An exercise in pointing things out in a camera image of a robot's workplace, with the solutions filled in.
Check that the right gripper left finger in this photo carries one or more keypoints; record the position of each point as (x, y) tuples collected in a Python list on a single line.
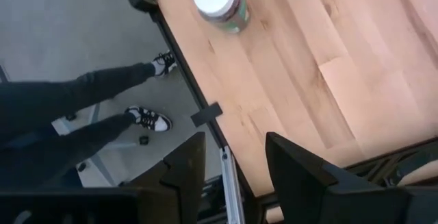
[(188, 169)]

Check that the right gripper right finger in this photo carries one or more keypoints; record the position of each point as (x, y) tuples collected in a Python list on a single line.
[(297, 176)]

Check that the black white sneaker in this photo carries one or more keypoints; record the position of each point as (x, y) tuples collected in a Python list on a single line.
[(150, 119), (166, 63)]

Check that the grey office chair base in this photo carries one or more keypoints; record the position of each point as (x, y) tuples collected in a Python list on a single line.
[(101, 169)]

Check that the person's leg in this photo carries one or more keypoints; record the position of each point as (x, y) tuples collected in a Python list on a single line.
[(68, 145), (85, 87)]

